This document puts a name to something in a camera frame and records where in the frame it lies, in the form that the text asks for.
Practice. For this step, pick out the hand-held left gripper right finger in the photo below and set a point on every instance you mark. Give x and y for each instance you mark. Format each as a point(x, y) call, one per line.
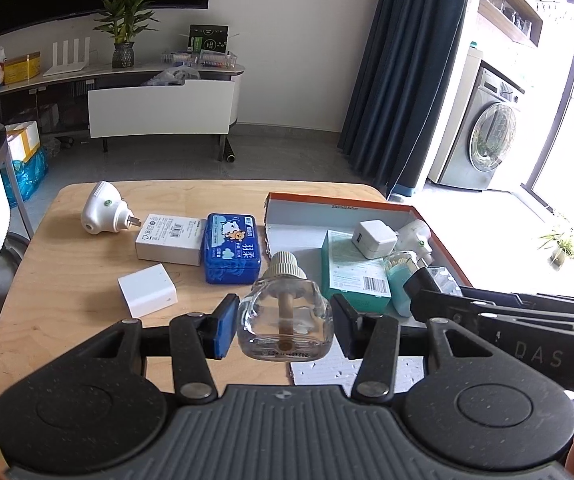
point(346, 330)

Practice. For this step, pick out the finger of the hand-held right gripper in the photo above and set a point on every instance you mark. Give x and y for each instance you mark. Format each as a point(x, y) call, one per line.
point(442, 310)
point(422, 282)

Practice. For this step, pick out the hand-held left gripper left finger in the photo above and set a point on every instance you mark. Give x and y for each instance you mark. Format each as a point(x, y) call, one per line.
point(227, 327)

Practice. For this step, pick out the teal toothpick holder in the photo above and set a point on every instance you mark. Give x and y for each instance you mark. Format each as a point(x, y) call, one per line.
point(399, 285)

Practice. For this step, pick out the white heater with green logo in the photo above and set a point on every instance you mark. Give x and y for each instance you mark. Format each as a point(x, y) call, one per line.
point(414, 240)

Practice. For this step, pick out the teal bandage box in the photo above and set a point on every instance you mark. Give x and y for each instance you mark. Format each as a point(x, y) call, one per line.
point(354, 280)

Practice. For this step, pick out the glass liquid bottle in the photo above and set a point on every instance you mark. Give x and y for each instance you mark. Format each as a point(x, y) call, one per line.
point(287, 320)

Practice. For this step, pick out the white teal USB charger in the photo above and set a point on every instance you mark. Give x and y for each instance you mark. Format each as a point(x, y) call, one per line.
point(374, 237)

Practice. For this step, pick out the blue tissue pack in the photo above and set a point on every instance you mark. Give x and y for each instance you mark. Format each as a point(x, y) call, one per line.
point(231, 250)

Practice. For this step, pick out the white cube charger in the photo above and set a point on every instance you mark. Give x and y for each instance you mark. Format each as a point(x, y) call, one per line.
point(147, 291)

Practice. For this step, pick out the white adapter box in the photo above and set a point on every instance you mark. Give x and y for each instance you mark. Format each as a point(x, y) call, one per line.
point(169, 239)

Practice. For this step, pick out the orange-rimmed cardboard box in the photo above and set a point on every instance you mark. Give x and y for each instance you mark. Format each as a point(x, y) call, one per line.
point(297, 225)

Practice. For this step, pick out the white plug-in mosquito heater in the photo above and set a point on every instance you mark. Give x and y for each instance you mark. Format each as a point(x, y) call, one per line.
point(102, 210)

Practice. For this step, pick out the small outdoor plant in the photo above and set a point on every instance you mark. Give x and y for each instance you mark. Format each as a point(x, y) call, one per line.
point(562, 247)

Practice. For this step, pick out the silver washing machine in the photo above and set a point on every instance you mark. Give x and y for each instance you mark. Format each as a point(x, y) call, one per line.
point(482, 140)

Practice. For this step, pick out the black roll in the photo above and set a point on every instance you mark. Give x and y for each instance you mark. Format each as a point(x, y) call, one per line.
point(229, 152)

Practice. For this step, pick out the dark blue curtain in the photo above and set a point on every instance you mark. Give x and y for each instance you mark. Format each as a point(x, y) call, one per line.
point(407, 70)

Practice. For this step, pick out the white TV cabinet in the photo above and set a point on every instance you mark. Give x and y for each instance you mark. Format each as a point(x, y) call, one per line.
point(162, 110)

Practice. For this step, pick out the blue plastic bag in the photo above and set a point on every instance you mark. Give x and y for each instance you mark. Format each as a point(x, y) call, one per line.
point(24, 177)

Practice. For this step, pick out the grey crumpled bag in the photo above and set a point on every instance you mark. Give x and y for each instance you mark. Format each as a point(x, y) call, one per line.
point(172, 76)

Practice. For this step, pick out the clear plastic organizer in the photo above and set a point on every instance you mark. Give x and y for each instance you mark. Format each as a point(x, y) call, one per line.
point(207, 60)

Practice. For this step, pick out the white yellow carton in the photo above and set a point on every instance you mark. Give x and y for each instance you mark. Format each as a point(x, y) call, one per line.
point(23, 141)

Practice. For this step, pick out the black green box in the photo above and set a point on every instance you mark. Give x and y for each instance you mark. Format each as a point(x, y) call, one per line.
point(209, 39)

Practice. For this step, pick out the white router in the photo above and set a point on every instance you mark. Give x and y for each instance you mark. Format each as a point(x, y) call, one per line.
point(67, 62)

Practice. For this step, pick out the bamboo plant in dark vase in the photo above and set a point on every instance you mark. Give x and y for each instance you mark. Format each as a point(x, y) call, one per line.
point(123, 35)

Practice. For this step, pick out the yellow box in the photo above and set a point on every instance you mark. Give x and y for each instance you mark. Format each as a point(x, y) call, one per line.
point(23, 69)

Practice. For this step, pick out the wooden wall shelf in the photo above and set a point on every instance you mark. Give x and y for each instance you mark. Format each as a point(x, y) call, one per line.
point(509, 5)

